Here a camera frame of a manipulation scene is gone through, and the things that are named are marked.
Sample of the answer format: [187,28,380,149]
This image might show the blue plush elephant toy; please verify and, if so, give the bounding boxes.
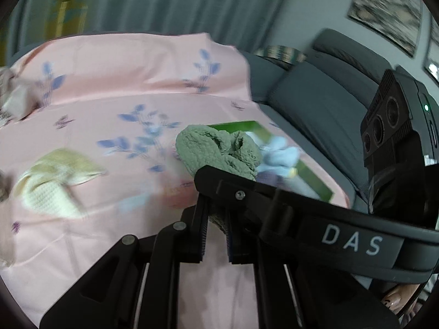
[257,136,301,178]

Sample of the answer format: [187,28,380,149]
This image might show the green knitted cloth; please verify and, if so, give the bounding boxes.
[174,124,263,237]

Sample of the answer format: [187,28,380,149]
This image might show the purple knitted cloth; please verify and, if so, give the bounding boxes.
[256,171,290,190]

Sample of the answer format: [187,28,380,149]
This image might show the person's right hand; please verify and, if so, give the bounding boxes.
[381,284,419,314]

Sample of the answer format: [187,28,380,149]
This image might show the green tray box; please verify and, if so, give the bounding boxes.
[211,120,334,202]

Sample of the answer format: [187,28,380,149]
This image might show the grey sofa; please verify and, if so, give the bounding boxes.
[244,28,391,212]

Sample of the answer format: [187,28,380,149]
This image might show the pink printed bed sheet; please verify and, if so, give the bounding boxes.
[0,32,351,329]

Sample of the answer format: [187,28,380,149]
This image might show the striped cushion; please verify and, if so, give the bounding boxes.
[254,45,306,70]

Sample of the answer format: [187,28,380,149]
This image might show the cream waffle towel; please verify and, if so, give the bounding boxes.
[13,148,106,219]

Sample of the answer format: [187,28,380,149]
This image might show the clear glass bottle steel lid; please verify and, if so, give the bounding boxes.
[0,172,16,270]

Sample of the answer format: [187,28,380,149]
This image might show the grey curtain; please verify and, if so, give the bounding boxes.
[1,0,283,65]

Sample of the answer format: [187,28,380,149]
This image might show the crumpled mauve fabric pile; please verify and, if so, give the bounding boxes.
[1,67,40,126]

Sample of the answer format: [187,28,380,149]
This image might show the framed wall picture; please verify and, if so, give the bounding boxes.
[347,0,422,57]

